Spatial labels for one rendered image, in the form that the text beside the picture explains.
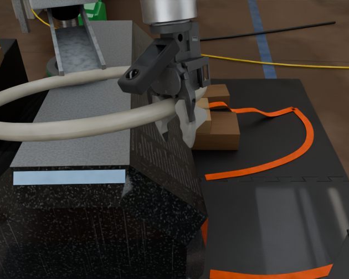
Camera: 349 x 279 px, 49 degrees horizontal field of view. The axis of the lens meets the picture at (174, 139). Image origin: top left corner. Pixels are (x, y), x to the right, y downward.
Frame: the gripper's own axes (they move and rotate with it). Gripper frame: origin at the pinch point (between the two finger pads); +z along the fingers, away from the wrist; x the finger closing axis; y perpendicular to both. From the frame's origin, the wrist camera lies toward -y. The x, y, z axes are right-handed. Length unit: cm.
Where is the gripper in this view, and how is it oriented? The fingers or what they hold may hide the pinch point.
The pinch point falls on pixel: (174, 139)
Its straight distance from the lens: 69.1
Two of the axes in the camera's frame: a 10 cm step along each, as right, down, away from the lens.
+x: -7.3, -1.7, 6.6
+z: 1.0, 9.3, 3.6
